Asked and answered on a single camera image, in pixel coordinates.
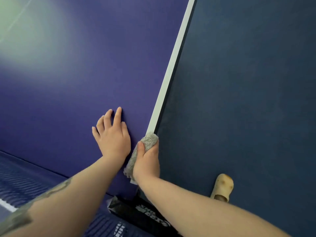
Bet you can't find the person's right hand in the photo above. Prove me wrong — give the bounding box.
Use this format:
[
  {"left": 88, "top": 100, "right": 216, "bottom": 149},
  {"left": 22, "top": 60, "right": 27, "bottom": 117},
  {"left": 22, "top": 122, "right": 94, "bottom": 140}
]
[{"left": 132, "top": 140, "right": 160, "bottom": 184}]

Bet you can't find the person's left hand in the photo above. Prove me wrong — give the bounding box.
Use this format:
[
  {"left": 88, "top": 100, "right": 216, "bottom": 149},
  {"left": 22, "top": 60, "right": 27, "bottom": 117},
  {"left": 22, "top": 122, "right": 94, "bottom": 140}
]
[{"left": 92, "top": 107, "right": 132, "bottom": 162}]

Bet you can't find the grey cleaning cloth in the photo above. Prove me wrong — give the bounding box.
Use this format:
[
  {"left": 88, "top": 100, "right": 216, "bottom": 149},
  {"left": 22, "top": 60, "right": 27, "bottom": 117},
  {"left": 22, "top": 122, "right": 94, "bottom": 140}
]
[{"left": 123, "top": 132, "right": 159, "bottom": 179}]

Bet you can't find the person's left forearm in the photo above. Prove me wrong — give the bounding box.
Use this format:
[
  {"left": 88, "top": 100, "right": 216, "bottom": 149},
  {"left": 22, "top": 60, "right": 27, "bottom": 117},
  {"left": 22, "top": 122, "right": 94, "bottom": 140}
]
[{"left": 0, "top": 155, "right": 126, "bottom": 237}]

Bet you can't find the person's right forearm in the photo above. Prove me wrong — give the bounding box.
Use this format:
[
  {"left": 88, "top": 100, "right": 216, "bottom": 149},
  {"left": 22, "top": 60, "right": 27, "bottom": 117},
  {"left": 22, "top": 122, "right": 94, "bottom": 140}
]
[{"left": 138, "top": 175, "right": 294, "bottom": 237}]

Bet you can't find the blue table tennis table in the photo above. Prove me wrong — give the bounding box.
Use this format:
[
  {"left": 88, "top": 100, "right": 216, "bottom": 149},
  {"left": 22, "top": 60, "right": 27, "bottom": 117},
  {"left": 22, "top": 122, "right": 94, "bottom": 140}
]
[{"left": 0, "top": 0, "right": 198, "bottom": 237}]

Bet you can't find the dark blue table tennis net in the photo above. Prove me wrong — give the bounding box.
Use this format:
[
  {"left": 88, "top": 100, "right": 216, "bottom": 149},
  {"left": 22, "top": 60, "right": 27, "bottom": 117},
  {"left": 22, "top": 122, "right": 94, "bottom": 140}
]
[{"left": 0, "top": 150, "right": 153, "bottom": 237}]

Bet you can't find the cream right slipper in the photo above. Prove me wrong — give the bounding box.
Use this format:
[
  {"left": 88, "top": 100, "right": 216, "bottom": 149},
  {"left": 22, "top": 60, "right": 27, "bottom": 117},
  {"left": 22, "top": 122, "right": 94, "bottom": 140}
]
[{"left": 210, "top": 173, "right": 234, "bottom": 203}]

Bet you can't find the black net post clamp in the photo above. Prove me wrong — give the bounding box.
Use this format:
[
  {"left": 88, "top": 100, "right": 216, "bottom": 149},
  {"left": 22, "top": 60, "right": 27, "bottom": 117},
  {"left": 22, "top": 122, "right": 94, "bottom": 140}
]
[{"left": 107, "top": 189, "right": 183, "bottom": 237}]

